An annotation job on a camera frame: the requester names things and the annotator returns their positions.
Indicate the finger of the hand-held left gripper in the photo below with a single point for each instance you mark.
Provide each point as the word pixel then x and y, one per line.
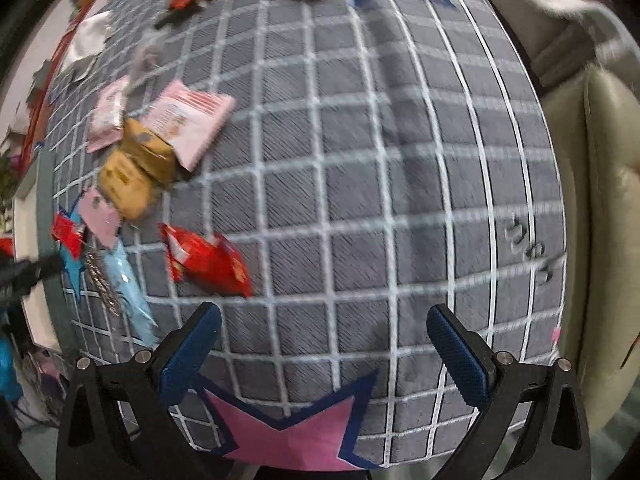
pixel 27 272

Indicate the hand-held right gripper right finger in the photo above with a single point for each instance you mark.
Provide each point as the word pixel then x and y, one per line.
pixel 460 360

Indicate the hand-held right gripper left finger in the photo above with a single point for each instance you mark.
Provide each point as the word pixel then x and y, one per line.
pixel 190 355

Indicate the grey white cardboard box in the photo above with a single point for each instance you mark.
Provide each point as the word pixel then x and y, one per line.
pixel 25 220

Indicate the red snack packet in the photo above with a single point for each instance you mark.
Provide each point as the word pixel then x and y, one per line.
pixel 67 232
pixel 210 260

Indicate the clear packet with brown bar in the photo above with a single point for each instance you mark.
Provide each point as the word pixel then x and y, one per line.
pixel 102 280

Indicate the light blue snack packet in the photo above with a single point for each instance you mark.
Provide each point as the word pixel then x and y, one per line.
pixel 130 285

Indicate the plain pink snack packet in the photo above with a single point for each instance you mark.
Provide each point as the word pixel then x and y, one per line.
pixel 100 215

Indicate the long yellow snack packet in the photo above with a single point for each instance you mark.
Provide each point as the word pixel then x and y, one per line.
pixel 122 190

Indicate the gold snack packet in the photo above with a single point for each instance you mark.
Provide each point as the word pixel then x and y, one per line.
pixel 147 152

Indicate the pink white snack packet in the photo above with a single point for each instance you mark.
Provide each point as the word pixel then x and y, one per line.
pixel 107 115
pixel 192 115

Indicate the white clear snack packet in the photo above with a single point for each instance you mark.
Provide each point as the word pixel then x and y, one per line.
pixel 145 60

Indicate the teal fuzzy cloth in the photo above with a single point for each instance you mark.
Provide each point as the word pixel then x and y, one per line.
pixel 7 365

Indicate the green leafy plant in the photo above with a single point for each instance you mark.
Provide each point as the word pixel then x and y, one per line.
pixel 7 175

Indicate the pink star patch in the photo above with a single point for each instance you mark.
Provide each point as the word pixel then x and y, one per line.
pixel 290 440

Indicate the red trimmed long shelf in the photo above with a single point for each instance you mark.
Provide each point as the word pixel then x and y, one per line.
pixel 47 95

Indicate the beige sofa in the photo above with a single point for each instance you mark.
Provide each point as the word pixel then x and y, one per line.
pixel 600 210

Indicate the grey checked blanket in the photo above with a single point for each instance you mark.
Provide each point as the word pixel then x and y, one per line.
pixel 350 185

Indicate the white tissue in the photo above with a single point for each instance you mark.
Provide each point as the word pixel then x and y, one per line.
pixel 90 45

